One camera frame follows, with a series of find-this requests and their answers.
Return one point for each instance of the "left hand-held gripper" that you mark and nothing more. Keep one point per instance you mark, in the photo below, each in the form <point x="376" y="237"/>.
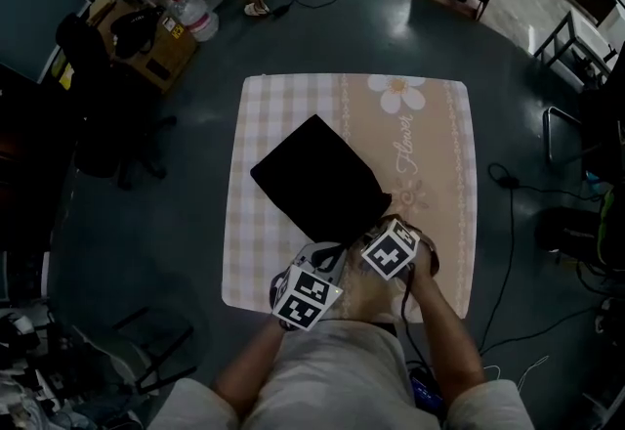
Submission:
<point x="305" y="296"/>

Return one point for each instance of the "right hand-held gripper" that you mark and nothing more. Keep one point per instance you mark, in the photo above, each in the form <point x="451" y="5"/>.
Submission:
<point x="390" y="249"/>

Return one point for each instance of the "person's right forearm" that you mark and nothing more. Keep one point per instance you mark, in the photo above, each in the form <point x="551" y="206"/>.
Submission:
<point x="444" y="335"/>

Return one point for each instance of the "person's left forearm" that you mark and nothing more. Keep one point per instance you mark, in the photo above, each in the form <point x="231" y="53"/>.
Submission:
<point x="249" y="369"/>

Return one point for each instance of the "person's right hand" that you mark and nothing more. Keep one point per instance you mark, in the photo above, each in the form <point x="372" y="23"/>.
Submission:
<point x="427" y="262"/>

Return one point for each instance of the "table with checked tablecloth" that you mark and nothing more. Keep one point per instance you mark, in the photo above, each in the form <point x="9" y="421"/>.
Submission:
<point x="429" y="149"/>

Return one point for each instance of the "person's light t-shirt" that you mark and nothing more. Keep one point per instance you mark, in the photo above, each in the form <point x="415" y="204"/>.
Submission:
<point x="337" y="379"/>

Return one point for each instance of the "dark blue device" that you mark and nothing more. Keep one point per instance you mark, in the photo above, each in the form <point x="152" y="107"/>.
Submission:
<point x="425" y="389"/>

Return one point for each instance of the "grey chair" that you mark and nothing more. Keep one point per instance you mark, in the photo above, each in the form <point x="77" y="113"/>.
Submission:
<point x="110" y="355"/>

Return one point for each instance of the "black mesh chair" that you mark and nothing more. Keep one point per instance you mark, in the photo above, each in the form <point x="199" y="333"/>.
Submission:
<point x="600" y="125"/>

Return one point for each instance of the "brown cardboard box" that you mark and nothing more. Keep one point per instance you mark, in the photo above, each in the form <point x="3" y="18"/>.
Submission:
<point x="168" y="64"/>

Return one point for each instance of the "black office chair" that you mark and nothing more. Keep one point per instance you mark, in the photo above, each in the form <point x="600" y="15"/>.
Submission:
<point x="97" y="91"/>

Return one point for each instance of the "black handbag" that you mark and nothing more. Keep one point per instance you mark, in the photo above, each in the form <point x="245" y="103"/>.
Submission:
<point x="137" y="32"/>

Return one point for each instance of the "yellow box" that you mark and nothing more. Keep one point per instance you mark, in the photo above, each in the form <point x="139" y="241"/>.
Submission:
<point x="64" y="75"/>

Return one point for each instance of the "white metal-frame table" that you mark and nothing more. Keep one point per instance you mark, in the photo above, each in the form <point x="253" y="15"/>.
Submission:
<point x="581" y="34"/>

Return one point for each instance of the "dark teal wall board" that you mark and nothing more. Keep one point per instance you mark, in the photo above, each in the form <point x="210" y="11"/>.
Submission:
<point x="34" y="8"/>

